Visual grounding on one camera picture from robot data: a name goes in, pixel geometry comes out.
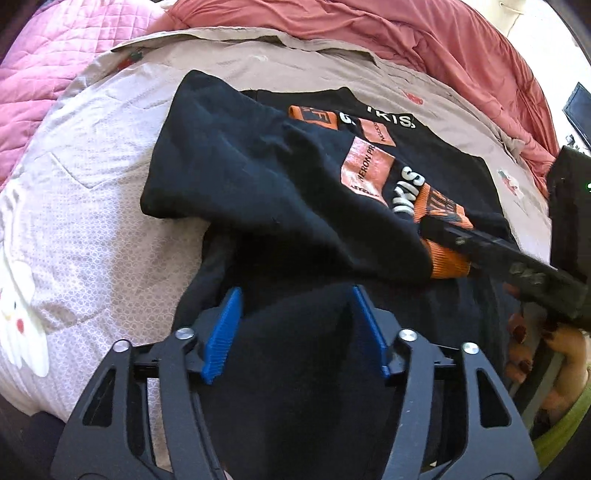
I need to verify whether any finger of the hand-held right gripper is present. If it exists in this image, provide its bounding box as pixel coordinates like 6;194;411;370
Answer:
418;216;556;306

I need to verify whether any beige printed blanket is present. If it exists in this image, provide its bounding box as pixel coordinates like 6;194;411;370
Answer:
0;28;555;457

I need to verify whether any black shirt with orange print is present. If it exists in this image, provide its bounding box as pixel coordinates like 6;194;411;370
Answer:
140;69;525;480

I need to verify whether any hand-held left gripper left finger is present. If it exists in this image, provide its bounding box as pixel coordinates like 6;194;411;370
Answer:
50;286;243;480

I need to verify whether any person's right hand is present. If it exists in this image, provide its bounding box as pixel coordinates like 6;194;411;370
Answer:
503;282;590;411

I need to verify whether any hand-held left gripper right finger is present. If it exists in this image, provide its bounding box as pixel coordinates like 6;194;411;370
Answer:
352;285;541;480

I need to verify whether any dark flat panel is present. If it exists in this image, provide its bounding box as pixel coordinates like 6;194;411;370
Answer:
562;82;591;153

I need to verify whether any person's right forearm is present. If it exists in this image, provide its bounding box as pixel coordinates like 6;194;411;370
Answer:
531;369;591;469

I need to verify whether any pink quilted pillow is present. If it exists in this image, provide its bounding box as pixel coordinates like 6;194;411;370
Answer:
0;0;168;190

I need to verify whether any salmon red comforter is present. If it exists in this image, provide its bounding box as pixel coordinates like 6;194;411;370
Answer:
148;0;561;185

